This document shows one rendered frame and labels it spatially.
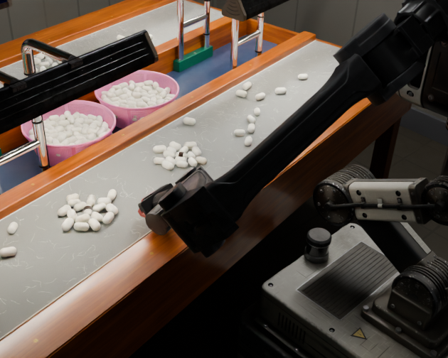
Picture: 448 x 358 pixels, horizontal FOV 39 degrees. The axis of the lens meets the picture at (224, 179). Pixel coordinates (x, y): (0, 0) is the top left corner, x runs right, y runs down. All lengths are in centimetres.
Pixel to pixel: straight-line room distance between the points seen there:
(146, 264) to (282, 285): 51
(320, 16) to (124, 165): 221
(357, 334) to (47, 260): 78
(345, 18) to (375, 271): 202
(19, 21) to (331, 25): 166
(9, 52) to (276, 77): 93
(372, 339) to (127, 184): 73
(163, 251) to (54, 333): 30
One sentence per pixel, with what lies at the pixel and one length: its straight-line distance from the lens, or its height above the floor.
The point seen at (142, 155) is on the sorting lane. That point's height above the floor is 74.
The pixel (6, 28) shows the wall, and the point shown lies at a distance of 343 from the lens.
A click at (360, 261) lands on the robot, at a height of 48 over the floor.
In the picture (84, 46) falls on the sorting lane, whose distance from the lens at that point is 244.
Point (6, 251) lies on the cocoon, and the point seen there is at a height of 76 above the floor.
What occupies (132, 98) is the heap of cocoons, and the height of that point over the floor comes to 74.
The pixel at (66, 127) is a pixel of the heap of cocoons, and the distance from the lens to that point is 191.
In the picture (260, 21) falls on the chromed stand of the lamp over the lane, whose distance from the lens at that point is 228.
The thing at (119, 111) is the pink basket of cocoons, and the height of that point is 75.
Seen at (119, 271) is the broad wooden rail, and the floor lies 76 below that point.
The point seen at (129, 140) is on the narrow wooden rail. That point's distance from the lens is 179.
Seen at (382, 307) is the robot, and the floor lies 52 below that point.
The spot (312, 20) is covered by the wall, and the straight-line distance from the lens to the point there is 376.
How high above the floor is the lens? 169
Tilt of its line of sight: 35 degrees down
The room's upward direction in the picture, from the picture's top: 2 degrees clockwise
